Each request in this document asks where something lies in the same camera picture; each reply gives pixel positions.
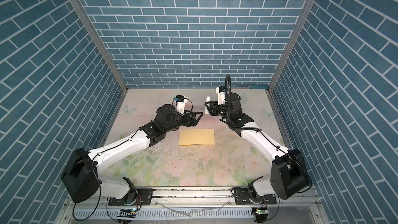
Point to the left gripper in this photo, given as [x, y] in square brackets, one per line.
[193, 122]

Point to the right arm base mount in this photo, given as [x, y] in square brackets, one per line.
[247, 196]

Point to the white vented cable duct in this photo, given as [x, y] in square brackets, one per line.
[165, 214]

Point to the yellow envelope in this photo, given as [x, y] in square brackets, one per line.
[197, 137]

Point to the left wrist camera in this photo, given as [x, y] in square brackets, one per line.
[180, 101]

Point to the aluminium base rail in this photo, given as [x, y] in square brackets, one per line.
[303, 208]

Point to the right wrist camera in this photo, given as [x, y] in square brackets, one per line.
[221, 94]

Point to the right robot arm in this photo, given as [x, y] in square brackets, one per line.
[289, 175]

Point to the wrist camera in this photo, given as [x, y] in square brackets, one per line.
[221, 94]
[180, 101]

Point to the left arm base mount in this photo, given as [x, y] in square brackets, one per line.
[139, 197]

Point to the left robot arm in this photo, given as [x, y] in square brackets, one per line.
[83, 174]

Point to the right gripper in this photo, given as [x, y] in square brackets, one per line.
[212, 110]

